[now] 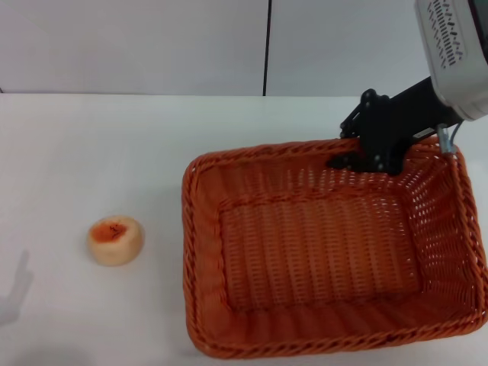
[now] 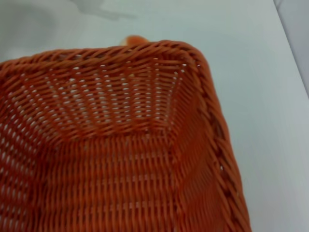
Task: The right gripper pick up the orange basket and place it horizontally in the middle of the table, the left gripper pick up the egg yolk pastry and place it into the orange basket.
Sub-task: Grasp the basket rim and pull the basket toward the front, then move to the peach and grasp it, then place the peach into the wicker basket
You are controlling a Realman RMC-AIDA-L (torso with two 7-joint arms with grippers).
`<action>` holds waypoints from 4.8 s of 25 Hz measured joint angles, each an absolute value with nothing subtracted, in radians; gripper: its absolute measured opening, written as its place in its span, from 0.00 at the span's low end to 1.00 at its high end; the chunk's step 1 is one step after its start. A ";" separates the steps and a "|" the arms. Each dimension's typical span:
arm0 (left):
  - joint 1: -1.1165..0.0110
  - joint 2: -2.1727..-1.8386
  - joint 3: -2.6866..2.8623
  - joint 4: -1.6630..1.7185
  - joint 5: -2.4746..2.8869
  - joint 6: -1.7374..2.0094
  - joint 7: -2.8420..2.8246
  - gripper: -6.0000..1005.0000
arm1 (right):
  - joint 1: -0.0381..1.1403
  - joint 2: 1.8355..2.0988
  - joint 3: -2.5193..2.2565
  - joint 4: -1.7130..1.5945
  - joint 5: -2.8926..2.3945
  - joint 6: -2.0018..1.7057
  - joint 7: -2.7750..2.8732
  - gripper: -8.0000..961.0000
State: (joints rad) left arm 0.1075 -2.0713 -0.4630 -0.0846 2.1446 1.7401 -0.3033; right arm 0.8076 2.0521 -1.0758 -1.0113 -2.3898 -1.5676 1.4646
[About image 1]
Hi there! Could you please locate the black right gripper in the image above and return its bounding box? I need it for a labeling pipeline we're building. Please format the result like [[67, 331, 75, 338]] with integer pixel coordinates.
[[326, 77, 464, 177]]

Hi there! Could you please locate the orange woven plastic basket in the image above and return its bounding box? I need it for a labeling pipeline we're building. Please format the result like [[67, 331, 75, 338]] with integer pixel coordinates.
[[181, 135, 488, 360]]

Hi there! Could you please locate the round bread with orange centre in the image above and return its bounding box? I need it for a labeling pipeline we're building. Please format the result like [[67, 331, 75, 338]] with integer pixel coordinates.
[[87, 215, 146, 267]]

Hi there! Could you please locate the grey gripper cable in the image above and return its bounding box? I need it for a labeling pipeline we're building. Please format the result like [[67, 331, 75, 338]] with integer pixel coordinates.
[[436, 120, 464, 156]]

